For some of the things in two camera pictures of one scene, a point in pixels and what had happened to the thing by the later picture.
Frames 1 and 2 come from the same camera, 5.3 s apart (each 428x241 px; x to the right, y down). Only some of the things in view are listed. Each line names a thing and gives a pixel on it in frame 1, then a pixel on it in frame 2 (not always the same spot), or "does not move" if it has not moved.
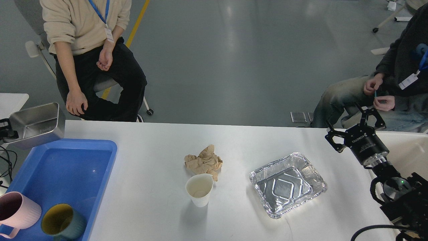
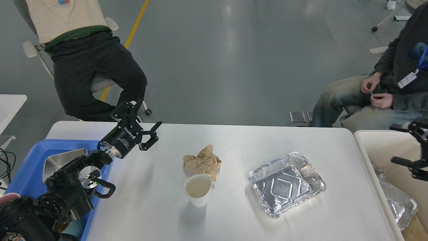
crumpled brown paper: (207, 162) does not move
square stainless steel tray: (37, 125) → (52, 164)
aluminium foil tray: (287, 182) does not move
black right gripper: (363, 140) → (417, 126)
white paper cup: (199, 186) does not move
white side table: (11, 102) does not move
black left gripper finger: (12, 134) → (128, 133)
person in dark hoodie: (398, 89) does not move
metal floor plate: (299, 117) does not move
